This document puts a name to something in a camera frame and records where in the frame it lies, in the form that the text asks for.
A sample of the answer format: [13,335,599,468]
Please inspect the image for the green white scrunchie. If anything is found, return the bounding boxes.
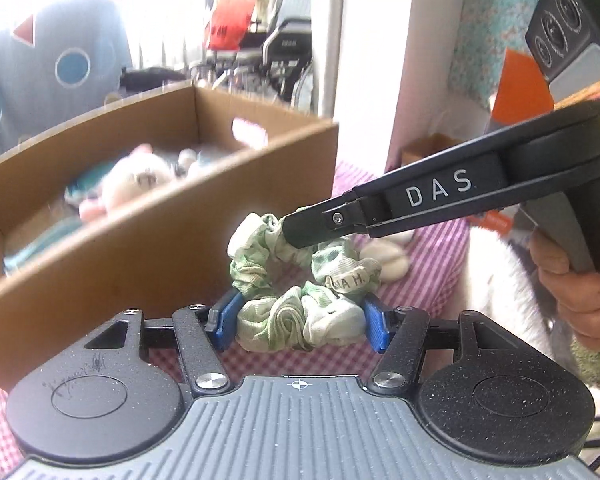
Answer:
[227,212,381,353]

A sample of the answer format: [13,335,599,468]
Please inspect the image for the pink white plush toy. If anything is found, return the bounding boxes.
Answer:
[78,143,198,222]

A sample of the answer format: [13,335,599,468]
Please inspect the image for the teal cloth in box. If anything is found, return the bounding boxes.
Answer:
[3,160,116,275]

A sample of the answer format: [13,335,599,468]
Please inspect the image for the small cardboard box on floor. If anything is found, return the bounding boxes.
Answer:
[401,132,462,166]

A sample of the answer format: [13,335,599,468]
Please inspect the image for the wheelchair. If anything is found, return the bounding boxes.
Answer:
[190,0,317,114]

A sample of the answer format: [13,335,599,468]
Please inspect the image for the red plastic bag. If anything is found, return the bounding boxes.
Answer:
[204,0,256,51]

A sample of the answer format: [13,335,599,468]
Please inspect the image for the person right hand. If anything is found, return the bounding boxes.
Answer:
[529,230,600,352]

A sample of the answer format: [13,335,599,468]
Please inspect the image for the blue blanket with circles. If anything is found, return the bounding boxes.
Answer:
[0,0,132,156]

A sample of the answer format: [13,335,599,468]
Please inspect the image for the brown cardboard box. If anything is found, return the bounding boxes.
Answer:
[0,81,338,390]

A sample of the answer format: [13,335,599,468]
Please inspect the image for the cream plush toy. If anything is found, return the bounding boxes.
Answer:
[360,231,414,284]

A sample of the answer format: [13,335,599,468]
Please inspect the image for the pink white checkered cloth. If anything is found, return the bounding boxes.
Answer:
[0,161,474,476]

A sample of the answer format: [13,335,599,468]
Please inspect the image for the black seat pad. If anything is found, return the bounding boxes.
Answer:
[119,67,187,93]

